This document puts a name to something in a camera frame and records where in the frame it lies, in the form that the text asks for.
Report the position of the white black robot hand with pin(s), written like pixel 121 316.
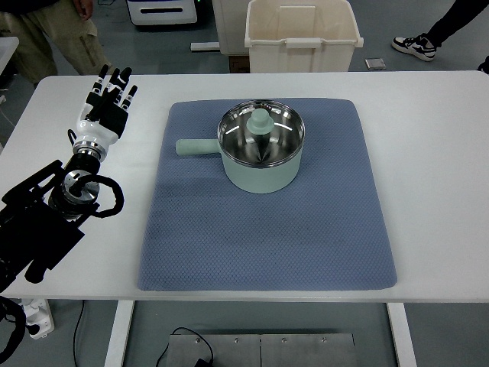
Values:
pixel 106 104

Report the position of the green pot with handle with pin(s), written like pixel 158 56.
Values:
pixel 260 143

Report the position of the person in khaki trousers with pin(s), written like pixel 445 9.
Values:
pixel 65 23

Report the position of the white machine with black panel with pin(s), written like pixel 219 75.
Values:
pixel 152 13

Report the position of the white cabinet behind bin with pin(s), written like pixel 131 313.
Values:
pixel 230 21

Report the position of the white power strip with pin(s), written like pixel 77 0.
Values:
pixel 39 318

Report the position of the beige plastic bin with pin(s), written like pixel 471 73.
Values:
pixel 301 36

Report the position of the white table leg left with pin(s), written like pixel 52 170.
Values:
pixel 115 355

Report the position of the white table leg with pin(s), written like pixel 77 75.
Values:
pixel 400 331
pixel 115 355

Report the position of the blue quilted mat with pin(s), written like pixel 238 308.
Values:
pixel 323 232

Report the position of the small grey floor box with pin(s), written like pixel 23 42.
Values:
pixel 375 64

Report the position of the black and white sneaker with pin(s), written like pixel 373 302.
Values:
pixel 419 47

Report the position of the white table leg right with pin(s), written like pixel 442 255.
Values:
pixel 400 331

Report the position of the black trouser leg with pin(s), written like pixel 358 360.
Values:
pixel 461 13

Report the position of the metal base plate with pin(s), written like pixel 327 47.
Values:
pixel 269 349

